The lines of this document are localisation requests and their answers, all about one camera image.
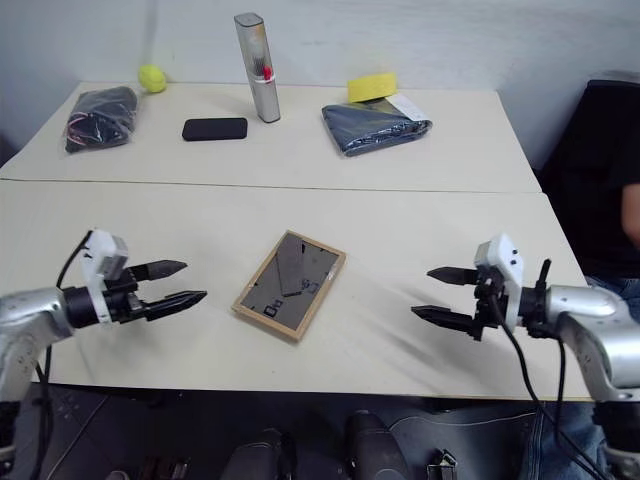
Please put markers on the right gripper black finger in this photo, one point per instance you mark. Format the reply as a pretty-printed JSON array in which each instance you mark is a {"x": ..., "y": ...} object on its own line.
[
  {"x": 452, "y": 276},
  {"x": 445, "y": 317}
]

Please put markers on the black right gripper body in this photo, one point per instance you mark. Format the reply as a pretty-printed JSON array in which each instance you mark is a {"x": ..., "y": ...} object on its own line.
[{"x": 487, "y": 305}]

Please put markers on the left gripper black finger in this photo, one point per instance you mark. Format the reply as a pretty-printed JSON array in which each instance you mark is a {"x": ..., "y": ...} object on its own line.
[
  {"x": 172, "y": 304},
  {"x": 160, "y": 270}
]

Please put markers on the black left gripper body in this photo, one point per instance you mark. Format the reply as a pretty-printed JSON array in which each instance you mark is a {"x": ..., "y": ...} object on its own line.
[{"x": 122, "y": 300}]

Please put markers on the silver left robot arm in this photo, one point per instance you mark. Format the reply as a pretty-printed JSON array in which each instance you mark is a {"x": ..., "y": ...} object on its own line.
[{"x": 30, "y": 310}]

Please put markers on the person's bare forearm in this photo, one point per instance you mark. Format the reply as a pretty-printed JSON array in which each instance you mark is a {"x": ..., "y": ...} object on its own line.
[{"x": 632, "y": 210}]

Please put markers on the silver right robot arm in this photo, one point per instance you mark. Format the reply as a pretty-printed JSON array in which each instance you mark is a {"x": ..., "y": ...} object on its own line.
[{"x": 590, "y": 320}]

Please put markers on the small silver buckle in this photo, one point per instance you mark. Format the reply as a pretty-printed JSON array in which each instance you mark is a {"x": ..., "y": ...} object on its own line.
[{"x": 442, "y": 465}]

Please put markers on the person in black shirt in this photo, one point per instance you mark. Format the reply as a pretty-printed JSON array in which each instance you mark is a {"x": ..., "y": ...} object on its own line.
[{"x": 595, "y": 200}]

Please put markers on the black phone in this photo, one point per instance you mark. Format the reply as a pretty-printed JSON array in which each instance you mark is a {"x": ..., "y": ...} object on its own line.
[{"x": 215, "y": 129}]

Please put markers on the bagged dark folded cloth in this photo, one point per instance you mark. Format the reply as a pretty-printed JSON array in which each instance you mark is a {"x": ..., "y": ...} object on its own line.
[{"x": 370, "y": 130}]

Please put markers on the white paper label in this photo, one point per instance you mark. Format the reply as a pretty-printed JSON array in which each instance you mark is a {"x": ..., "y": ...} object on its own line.
[{"x": 410, "y": 107}]

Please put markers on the yellow-green tennis ball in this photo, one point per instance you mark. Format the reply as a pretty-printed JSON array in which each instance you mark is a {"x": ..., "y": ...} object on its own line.
[{"x": 152, "y": 78}]

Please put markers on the silver tube with red item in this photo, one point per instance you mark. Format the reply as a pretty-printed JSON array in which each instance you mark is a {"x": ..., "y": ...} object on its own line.
[{"x": 262, "y": 95}]

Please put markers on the yellow sponge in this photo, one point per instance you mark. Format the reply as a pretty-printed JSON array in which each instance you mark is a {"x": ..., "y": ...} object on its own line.
[{"x": 372, "y": 86}]

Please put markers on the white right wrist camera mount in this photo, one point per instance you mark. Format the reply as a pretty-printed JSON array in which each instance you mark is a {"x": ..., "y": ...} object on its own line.
[{"x": 505, "y": 260}]

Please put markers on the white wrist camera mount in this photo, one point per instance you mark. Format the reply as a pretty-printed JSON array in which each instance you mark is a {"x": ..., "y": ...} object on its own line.
[
  {"x": 505, "y": 260},
  {"x": 97, "y": 250}
]

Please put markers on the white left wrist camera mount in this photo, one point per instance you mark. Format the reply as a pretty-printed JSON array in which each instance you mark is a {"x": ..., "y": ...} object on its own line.
[{"x": 97, "y": 250}]

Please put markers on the wooden framed picture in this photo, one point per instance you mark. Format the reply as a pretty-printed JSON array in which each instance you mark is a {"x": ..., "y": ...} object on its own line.
[{"x": 300, "y": 280}]

